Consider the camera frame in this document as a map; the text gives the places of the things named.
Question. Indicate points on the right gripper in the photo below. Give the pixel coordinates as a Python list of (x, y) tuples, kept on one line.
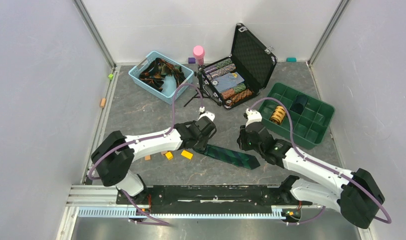
[(241, 139)]

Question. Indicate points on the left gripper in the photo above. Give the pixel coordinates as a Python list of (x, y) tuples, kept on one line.
[(202, 145)]

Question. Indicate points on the green navy striped tie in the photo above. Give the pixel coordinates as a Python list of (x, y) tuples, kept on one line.
[(236, 158)]

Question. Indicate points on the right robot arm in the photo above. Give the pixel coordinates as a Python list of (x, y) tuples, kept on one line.
[(354, 194)]

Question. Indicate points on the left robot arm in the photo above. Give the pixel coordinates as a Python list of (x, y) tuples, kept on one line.
[(113, 158)]

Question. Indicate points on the pile of dark ties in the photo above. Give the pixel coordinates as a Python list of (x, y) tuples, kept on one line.
[(155, 74)]

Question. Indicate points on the yellow rectangular block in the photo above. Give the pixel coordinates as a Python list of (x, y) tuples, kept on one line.
[(187, 154)]

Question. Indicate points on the small yellow cube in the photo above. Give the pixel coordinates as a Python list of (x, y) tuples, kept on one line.
[(169, 155)]

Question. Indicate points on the black small tripod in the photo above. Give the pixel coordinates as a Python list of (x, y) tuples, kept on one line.
[(202, 89)]

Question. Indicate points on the rolled navy tie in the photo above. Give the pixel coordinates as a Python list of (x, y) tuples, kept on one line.
[(299, 104)]

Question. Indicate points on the black open carrying case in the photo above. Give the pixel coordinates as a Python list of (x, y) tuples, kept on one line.
[(242, 75)]

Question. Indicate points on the green compartment tray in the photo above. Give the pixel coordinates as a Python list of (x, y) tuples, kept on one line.
[(309, 128)]

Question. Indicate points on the light blue perforated basket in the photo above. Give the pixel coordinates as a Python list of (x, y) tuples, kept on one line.
[(169, 93)]

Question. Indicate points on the purple small block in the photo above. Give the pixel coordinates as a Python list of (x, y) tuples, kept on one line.
[(191, 60)]

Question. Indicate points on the teal small block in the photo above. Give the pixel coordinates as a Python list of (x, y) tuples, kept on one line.
[(291, 59)]

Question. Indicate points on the pink cylinder on tripod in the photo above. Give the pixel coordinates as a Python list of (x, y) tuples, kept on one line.
[(199, 53)]

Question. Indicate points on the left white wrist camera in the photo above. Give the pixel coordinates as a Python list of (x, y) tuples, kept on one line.
[(205, 113)]

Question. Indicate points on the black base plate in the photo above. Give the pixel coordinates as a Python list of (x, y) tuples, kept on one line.
[(215, 199)]

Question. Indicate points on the orange block on rail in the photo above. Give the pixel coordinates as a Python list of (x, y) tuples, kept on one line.
[(102, 102)]

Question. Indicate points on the aluminium slotted rail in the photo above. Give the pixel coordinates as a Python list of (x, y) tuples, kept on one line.
[(103, 213)]

